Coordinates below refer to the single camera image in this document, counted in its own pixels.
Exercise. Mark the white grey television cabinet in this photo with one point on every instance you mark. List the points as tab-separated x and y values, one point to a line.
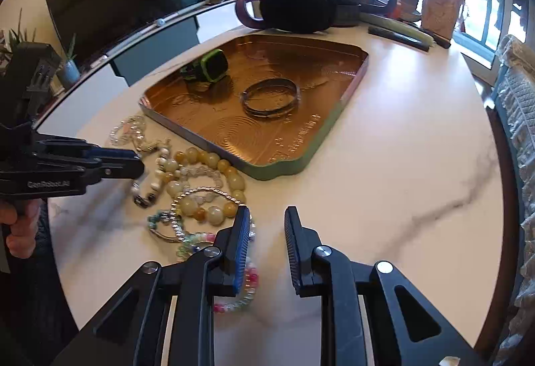
159	52

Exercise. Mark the orange sofa with blue cover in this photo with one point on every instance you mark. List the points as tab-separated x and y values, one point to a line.
514	107

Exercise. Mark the small plant in blue pot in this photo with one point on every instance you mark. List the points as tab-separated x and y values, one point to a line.
69	71

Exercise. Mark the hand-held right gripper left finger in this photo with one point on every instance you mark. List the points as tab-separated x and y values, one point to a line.
243	253

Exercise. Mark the long black remote control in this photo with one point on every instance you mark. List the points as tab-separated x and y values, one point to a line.
397	38

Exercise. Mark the dark metal bangle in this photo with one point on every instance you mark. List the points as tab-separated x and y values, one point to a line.
250	109

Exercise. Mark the short black remote control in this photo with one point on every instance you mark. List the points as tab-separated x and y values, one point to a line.
439	40

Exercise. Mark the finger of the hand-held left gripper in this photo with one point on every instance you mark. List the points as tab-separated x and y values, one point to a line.
121	169
113	153

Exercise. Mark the white slim rod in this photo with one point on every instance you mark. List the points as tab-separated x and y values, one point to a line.
184	13

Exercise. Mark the person's left hand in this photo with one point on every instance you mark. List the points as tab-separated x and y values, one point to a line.
21	228

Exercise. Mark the dark clothing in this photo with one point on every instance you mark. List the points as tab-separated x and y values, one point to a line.
37	299

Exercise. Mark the green black smartwatch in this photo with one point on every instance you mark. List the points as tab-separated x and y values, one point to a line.
209	66

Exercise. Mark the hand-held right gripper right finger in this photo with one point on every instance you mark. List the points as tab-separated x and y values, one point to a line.
291	253

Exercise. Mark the patterned paper bag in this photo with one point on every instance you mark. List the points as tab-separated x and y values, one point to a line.
441	11

